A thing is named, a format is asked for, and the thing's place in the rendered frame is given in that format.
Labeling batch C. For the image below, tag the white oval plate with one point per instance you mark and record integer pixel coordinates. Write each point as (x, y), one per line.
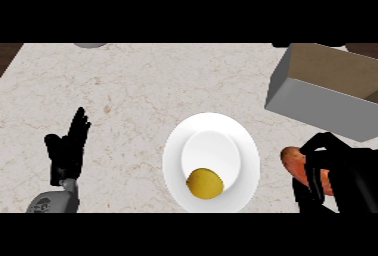
(212, 156)

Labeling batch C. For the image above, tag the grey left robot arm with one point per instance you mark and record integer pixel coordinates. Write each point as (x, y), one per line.
(57, 199)

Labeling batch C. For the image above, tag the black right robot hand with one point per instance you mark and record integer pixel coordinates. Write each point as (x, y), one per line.
(352, 176)

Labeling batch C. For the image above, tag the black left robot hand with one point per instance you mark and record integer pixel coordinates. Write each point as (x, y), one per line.
(72, 151)

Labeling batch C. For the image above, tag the grey cardboard box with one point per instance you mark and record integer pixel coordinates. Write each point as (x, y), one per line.
(327, 90)

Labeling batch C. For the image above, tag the grey round object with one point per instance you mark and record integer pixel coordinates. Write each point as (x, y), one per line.
(91, 45)

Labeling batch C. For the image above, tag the yellow lemon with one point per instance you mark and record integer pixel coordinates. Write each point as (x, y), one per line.
(205, 183)

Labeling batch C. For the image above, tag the orange sweet potato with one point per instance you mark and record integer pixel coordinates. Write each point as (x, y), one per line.
(296, 165)

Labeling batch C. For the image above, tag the dark round object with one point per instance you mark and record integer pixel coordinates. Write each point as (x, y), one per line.
(281, 44)

